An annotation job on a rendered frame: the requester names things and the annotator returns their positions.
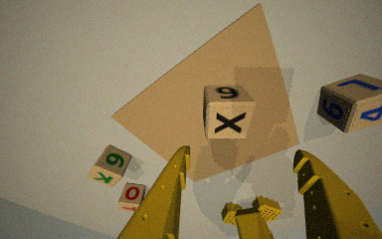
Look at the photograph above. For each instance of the tan flat mat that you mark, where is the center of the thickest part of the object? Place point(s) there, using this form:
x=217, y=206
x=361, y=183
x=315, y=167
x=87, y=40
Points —
x=169, y=113

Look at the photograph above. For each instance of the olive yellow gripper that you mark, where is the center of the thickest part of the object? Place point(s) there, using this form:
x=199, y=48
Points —
x=331, y=209

